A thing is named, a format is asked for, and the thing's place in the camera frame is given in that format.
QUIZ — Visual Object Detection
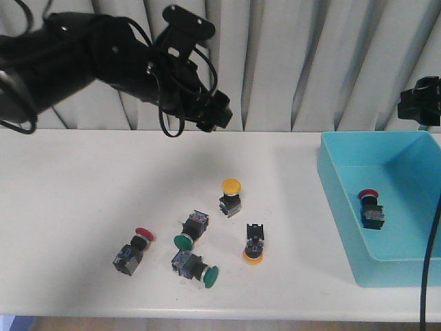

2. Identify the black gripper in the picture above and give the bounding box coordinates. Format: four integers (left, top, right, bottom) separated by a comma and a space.
397, 76, 440, 126
151, 51, 232, 132

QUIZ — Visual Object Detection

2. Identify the red push button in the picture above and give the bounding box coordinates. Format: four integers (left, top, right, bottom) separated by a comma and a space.
358, 188, 385, 230
112, 228, 154, 276

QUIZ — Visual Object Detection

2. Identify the yellow push button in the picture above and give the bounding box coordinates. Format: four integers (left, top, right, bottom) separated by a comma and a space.
219, 178, 241, 218
243, 223, 265, 265

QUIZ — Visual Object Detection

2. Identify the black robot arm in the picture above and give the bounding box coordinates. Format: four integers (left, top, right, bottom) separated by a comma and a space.
1, 5, 232, 134

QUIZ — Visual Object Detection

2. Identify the grey pleated curtain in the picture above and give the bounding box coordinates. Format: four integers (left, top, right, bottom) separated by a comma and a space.
38, 1, 440, 132

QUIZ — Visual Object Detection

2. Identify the upper green push button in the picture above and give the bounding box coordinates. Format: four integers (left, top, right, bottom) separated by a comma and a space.
173, 210, 209, 251

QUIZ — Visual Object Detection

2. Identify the green push button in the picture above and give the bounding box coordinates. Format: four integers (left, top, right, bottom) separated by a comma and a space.
173, 210, 209, 251
171, 250, 219, 288

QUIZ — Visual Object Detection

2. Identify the lying red push button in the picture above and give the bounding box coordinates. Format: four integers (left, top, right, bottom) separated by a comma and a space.
112, 228, 154, 276

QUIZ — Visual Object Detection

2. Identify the lower green push button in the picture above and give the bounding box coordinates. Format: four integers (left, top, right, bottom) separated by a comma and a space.
171, 250, 219, 288

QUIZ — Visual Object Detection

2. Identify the inverted yellow push button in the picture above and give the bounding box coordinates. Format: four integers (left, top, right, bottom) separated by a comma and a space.
243, 223, 265, 265

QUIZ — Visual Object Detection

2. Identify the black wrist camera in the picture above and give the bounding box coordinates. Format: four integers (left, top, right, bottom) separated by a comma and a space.
154, 5, 216, 61

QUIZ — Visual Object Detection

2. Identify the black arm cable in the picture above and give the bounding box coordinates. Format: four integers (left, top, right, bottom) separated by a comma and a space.
418, 192, 441, 331
0, 0, 220, 138

